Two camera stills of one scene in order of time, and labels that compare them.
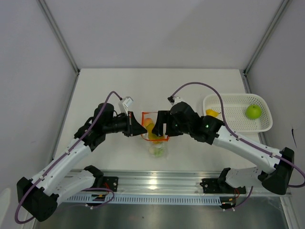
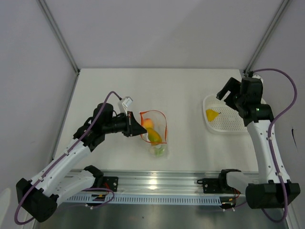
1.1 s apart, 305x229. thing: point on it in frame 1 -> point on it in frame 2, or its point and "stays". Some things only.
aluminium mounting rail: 165,181 stays
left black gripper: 133,127 stays
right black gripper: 164,117 -> 231,85
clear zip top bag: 157,143 stays
